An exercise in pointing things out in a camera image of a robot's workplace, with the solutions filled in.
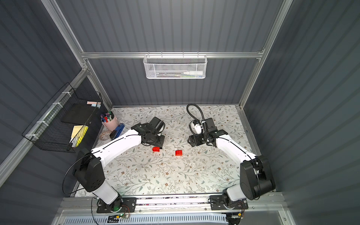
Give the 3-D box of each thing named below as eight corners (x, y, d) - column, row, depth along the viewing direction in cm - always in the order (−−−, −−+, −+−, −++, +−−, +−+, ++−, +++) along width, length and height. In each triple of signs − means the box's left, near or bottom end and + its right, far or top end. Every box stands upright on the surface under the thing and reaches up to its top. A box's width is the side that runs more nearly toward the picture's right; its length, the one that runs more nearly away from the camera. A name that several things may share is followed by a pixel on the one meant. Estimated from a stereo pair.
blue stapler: (112, 140, 101) (110, 137, 99) (120, 125, 110) (119, 122, 108) (116, 141, 101) (115, 138, 98) (124, 125, 110) (123, 123, 107)
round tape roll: (98, 140, 102) (97, 138, 100) (102, 132, 107) (101, 130, 105) (108, 140, 102) (107, 138, 100) (112, 132, 107) (111, 130, 105)
